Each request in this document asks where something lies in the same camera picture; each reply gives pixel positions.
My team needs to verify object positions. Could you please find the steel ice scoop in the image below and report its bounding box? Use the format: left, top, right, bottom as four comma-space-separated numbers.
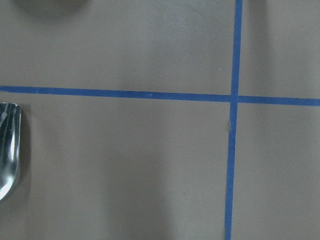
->
0, 102, 22, 202

